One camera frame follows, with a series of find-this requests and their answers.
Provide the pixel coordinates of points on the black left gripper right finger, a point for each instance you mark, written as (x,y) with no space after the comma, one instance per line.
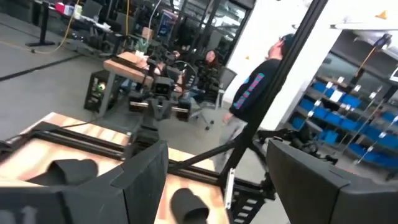
(311,193)

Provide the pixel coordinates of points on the shelf rack with blue bins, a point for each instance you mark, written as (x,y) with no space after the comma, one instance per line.
(332,118)

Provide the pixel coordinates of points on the black aluminium rig frame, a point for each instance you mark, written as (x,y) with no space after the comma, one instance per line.
(77,141)

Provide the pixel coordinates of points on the black slide sandal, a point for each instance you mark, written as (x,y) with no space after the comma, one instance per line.
(189,208)
(68,171)

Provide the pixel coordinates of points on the computer tower green light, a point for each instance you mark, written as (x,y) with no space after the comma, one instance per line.
(96,90)

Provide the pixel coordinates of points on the black mechanical arm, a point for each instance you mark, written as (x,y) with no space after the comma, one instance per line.
(298,140)

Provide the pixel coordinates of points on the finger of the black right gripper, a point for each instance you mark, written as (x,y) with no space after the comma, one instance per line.
(165,107)
(156,107)

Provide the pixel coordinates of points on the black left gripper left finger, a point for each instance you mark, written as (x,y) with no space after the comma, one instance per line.
(93,205)

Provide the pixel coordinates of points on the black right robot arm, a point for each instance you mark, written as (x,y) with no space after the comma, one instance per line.
(146,137)

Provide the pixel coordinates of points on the silver frame bracket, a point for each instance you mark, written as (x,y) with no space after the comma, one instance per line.
(229,189)

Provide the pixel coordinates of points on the person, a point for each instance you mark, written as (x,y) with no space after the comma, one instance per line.
(255,93)
(208,71)

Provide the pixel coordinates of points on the gray office chair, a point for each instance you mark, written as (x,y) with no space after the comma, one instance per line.
(228,79)

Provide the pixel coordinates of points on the black floor stand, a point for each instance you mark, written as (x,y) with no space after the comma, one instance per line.
(45,21)

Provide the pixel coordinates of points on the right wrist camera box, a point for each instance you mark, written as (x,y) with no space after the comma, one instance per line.
(164,87)

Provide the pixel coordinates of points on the wooden top table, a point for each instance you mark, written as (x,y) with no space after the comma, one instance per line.
(127,70)

